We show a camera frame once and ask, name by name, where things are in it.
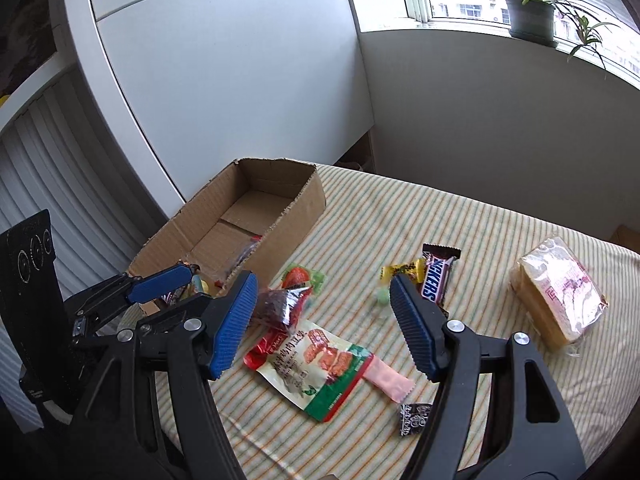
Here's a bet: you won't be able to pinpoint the pink candy wrapper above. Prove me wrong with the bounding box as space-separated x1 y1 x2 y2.
361 361 417 404

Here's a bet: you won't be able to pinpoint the red strawberry jelly packet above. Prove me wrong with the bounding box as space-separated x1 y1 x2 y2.
281 265 327 297

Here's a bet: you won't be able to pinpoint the yellow candy packet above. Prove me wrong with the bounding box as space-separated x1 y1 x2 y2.
379 259 427 282

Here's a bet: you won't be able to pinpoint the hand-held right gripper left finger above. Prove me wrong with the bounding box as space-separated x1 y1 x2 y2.
67 270 259 480

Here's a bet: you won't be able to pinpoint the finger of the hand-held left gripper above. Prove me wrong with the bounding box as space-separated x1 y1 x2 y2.
79 261 196 322

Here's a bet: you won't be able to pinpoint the pale green candy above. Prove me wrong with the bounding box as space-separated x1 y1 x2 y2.
371 286 395 320

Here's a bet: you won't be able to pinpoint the bread slices in plastic bag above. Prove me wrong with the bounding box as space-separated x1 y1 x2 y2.
509 236 610 354

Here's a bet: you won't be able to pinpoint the small black chocolate wrapper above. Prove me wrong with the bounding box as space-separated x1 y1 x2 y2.
396 401 434 437

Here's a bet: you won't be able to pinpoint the clear packet dark plums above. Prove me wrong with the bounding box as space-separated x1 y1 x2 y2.
231 236 263 275

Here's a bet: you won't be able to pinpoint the white cabinet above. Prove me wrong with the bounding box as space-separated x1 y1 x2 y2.
47 0 377 243

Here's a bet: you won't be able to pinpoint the brown chocolate bar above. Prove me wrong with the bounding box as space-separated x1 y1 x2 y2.
416 243 461 307

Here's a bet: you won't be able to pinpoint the white ribbed panel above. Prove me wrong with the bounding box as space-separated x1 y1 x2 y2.
0 72 168 433

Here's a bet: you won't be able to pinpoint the small brown cardboard box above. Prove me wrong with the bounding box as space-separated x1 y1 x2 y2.
609 224 640 255

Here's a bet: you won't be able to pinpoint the dark plum packet red trim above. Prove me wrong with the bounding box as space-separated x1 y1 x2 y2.
251 284 314 342

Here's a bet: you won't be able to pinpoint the red green meat snack packet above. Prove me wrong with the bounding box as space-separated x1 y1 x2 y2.
243 319 374 424

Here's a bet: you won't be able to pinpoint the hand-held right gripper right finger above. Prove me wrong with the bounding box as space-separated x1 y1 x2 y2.
389 276 587 480

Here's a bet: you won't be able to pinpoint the potted spider plant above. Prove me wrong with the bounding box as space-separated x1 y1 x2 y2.
491 0 622 73

